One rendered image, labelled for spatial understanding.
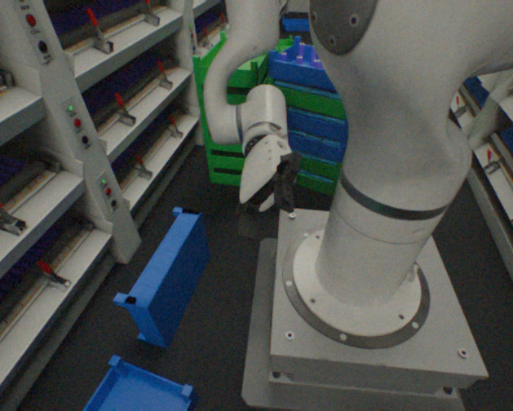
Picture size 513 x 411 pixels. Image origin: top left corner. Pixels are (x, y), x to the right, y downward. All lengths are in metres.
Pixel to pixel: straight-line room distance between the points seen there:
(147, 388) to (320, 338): 0.52
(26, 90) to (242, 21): 0.43
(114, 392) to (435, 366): 0.67
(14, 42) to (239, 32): 0.39
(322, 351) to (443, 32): 0.36
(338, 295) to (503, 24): 0.34
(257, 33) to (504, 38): 0.41
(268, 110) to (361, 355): 0.42
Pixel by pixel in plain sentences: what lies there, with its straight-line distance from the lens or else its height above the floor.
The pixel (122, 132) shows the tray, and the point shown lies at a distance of 0.99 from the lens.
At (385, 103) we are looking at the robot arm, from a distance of 0.23.
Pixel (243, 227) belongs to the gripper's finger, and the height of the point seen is 0.43.
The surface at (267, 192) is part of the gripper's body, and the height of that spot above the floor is 0.46.
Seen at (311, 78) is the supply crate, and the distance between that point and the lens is 1.05.
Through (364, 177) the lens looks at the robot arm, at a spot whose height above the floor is 0.60.
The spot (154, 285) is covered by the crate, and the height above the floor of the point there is 0.20.
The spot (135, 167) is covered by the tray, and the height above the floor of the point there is 0.18.
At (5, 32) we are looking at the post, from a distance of 0.75.
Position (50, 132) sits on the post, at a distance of 0.81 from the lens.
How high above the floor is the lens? 0.79
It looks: 44 degrees down
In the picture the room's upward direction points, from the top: straight up
